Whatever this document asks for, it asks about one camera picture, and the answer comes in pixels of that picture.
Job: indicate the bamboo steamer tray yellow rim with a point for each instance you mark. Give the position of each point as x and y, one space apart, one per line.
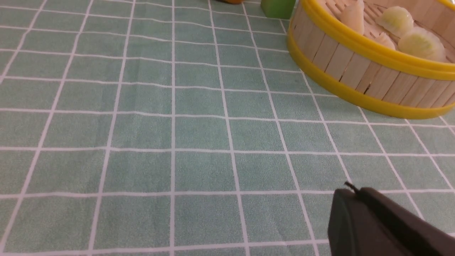
369 75

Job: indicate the orange red toy pear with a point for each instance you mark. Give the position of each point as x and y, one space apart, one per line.
234 2

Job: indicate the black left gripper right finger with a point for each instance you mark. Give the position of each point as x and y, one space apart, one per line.
416 235

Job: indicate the greenish dumpling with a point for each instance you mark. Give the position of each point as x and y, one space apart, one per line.
421 43
397 20

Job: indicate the white dumpling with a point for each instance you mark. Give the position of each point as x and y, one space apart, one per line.
353 16
384 39

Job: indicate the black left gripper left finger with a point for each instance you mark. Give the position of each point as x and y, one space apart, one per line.
354 231

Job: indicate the green checkered tablecloth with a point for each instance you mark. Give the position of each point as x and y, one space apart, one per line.
184 128

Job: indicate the green cube block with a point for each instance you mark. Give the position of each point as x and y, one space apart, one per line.
278 9

